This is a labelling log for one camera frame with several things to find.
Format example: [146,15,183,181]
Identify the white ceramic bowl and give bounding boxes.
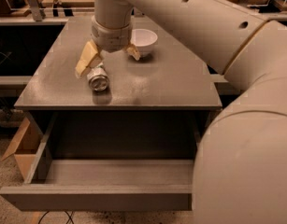
[131,29,158,57]

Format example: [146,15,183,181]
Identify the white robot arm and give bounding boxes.
[93,0,287,224]

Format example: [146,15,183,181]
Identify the brown cardboard box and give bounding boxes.
[2,118,41,179]

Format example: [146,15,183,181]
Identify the open grey top drawer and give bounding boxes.
[0,110,200,211]

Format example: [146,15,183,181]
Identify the black cable under drawer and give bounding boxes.
[37,210,76,224]

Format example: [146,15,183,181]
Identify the metal railing frame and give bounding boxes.
[2,0,287,22]

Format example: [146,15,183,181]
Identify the grey side shelf left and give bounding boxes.
[0,76,32,97]

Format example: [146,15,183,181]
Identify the grey side shelf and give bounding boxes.
[210,74,240,95]
[0,76,32,97]

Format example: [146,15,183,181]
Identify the grey cabinet with top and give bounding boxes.
[15,18,222,159]

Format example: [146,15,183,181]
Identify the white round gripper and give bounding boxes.
[75,17,140,77]

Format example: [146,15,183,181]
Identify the grey side shelf right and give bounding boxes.
[210,74,240,95]

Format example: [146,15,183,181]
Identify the white green 7up can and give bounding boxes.
[87,63,109,92]

